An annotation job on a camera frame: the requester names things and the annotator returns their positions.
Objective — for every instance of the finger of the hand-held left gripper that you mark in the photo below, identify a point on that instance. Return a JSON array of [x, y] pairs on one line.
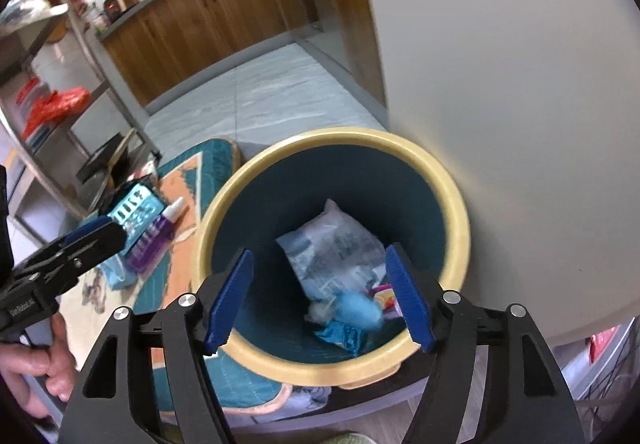
[[112, 204], [92, 231]]

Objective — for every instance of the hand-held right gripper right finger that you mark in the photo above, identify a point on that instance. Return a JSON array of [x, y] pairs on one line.
[[407, 299]]

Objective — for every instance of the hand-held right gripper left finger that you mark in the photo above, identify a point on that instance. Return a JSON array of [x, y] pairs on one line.
[[230, 299]]

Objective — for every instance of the pink snack packet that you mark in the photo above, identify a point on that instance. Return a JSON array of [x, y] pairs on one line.
[[387, 296]]

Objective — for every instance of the red white packet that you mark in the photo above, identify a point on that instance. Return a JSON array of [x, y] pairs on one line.
[[147, 171]]

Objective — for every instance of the light blue face mask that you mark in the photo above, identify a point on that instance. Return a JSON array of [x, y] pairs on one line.
[[120, 274]]

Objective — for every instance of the purple spray bottle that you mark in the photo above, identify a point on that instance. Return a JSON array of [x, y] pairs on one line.
[[150, 244]]

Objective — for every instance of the teal wrapper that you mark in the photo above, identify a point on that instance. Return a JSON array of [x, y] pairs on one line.
[[342, 336]]

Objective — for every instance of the white tissue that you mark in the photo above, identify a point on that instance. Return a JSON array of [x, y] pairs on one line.
[[317, 311]]

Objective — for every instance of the white wet wipes pack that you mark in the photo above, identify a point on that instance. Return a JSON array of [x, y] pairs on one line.
[[330, 249]]

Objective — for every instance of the teal bin with yellow rim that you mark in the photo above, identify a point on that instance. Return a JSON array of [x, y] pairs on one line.
[[320, 184]]

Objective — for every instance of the person's left hand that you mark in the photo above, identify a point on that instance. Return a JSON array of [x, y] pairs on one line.
[[35, 366]]

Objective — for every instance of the black tray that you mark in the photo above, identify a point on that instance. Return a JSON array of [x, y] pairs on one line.
[[102, 156]]

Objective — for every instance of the printed teal cushion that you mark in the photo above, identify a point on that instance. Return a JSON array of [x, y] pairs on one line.
[[212, 158]]

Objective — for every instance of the red plastic bag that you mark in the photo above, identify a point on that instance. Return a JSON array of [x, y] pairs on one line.
[[60, 103]]

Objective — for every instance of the grey cloth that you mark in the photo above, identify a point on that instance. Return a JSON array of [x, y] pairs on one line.
[[310, 396]]

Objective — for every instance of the green slipper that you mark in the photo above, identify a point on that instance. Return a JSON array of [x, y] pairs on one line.
[[350, 439]]

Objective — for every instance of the dark rice cooker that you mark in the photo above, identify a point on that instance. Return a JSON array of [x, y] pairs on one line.
[[120, 3]]

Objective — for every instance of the stainless steel rack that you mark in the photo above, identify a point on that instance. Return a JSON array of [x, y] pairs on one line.
[[25, 23]]

